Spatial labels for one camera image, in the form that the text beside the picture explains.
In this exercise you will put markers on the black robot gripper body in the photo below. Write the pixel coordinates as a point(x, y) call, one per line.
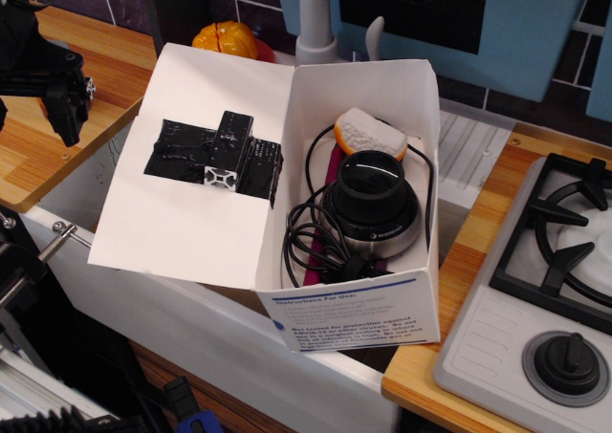
point(31, 64)

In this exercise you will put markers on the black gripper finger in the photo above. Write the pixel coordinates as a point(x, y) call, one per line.
point(67, 116)

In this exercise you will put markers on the metal clamp with screw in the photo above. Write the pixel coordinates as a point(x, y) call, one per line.
point(20, 267)

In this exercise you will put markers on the orange toy pumpkin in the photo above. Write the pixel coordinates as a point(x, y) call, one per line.
point(228, 37)

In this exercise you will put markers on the red plate under pumpkin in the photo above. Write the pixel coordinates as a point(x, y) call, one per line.
point(264, 52)

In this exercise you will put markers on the grey toy faucet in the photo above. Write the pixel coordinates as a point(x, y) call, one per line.
point(316, 42)

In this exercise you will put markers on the white cardboard box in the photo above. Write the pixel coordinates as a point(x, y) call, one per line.
point(206, 234)

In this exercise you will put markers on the white toy sink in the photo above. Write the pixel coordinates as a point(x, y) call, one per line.
point(221, 335)

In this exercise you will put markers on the orange white toy bread slice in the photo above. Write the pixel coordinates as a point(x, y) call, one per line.
point(356, 131)

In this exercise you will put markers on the black silver 3D mouse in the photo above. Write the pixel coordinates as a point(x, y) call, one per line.
point(383, 211)

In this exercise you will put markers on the blue toy oven cabinet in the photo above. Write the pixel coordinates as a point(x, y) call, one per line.
point(536, 60)

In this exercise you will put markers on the grey toy stove top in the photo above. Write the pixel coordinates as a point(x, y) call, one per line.
point(481, 360)

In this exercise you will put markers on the black stove burner grate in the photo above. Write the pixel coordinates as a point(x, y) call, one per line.
point(558, 255)

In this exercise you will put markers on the black stove knob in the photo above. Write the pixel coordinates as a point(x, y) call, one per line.
point(566, 369)

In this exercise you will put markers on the black taped aluminium extrusion handle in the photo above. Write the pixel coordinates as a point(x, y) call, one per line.
point(230, 157)

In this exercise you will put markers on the blue black clamp handle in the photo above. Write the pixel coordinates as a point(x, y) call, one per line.
point(186, 410)

